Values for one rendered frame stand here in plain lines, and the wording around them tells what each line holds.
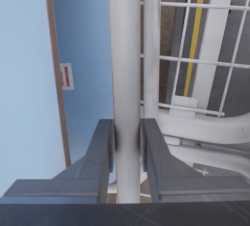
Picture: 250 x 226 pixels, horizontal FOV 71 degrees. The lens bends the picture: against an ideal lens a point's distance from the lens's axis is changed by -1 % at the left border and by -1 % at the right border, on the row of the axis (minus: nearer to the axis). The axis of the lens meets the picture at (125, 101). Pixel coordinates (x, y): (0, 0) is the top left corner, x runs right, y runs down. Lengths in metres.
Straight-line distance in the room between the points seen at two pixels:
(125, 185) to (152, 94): 0.13
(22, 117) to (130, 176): 0.10
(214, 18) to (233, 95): 0.22
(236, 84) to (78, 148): 0.37
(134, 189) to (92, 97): 0.15
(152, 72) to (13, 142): 0.18
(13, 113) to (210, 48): 0.28
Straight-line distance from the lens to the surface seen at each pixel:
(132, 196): 0.18
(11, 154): 0.20
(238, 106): 0.50
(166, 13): 0.79
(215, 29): 0.33
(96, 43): 0.26
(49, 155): 0.18
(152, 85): 0.25
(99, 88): 0.27
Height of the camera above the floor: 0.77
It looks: 70 degrees down
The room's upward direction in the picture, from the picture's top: 139 degrees counter-clockwise
